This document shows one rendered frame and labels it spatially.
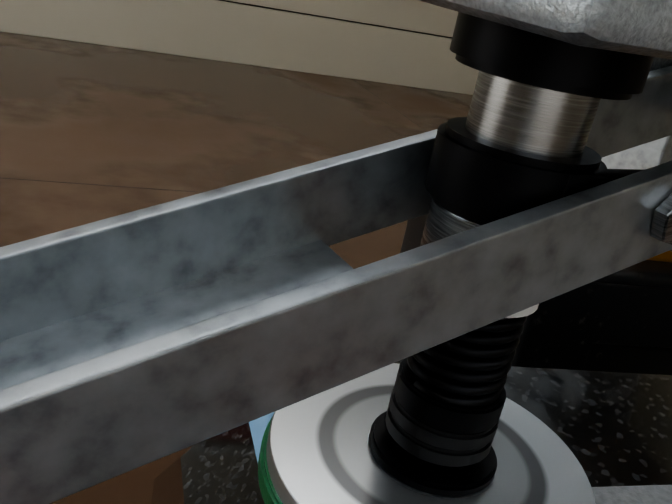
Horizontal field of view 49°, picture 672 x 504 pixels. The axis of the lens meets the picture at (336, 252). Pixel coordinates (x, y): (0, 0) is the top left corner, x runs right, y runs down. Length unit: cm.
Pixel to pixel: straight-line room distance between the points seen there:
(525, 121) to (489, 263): 8
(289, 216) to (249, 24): 617
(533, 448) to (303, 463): 17
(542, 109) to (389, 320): 13
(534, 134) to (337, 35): 641
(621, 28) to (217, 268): 24
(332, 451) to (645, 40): 31
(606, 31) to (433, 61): 690
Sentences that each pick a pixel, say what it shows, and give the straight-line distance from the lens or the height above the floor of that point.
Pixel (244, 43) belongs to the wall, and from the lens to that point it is 658.
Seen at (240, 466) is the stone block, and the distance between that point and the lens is 57.
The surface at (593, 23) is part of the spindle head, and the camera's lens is 26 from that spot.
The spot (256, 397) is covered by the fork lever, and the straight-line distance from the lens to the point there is 31.
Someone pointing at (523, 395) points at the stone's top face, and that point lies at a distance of 65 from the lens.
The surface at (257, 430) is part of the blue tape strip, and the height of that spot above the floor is 77.
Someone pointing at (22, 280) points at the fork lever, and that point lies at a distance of 38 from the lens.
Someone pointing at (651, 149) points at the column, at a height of 89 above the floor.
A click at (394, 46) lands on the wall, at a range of 697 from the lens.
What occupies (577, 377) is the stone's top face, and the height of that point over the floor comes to 80.
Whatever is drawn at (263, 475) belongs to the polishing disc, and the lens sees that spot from 47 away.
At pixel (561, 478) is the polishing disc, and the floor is 83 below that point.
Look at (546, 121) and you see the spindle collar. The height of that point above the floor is 106.
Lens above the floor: 112
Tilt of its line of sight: 23 degrees down
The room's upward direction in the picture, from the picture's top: 11 degrees clockwise
